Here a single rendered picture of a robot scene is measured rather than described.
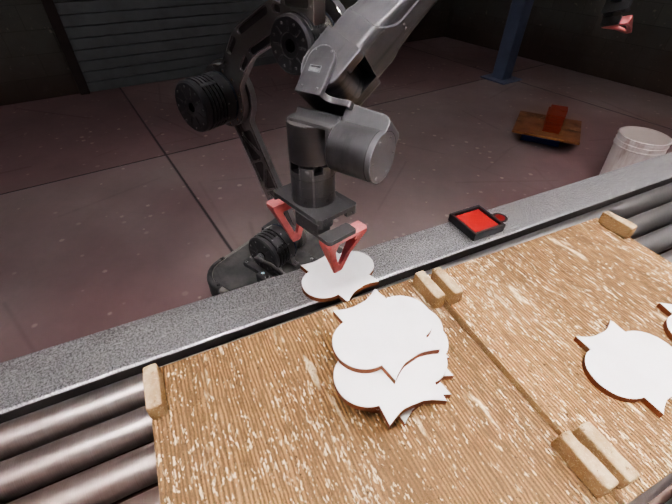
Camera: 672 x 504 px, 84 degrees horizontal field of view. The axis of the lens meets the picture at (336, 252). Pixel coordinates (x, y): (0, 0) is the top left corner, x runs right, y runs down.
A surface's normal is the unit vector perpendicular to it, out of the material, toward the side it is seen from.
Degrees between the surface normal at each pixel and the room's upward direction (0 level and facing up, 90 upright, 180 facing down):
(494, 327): 0
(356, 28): 48
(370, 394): 0
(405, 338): 0
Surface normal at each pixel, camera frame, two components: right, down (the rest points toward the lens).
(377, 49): 0.61, 0.69
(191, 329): 0.01, -0.76
